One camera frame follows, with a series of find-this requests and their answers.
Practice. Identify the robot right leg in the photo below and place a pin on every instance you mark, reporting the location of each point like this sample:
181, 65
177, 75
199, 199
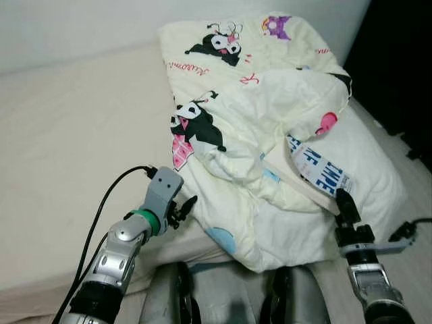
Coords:
297, 297

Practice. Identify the white book with blue letters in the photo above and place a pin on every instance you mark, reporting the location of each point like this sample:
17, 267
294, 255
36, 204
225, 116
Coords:
320, 169

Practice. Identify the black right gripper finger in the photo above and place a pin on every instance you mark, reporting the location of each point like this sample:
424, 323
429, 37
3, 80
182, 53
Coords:
347, 206

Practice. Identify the black wardrobe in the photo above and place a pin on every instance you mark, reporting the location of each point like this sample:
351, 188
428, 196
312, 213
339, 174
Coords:
398, 61

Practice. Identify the mattress with beige sheet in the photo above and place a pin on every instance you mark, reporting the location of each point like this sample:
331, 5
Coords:
67, 135

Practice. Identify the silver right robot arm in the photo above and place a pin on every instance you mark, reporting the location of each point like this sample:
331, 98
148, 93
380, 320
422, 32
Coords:
374, 290

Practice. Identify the cream cartoon print blanket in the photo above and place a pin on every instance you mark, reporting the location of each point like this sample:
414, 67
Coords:
270, 101

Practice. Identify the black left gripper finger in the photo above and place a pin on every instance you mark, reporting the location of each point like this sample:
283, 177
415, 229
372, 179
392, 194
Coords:
189, 204

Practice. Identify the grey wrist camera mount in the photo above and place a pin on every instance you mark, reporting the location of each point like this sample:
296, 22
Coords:
164, 189
391, 244

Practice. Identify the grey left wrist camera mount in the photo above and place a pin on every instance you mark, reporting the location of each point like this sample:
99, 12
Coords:
164, 189

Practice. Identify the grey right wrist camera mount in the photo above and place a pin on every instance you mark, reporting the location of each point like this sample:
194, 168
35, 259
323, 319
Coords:
391, 244

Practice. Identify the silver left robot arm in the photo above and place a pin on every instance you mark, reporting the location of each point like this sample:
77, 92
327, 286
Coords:
115, 263

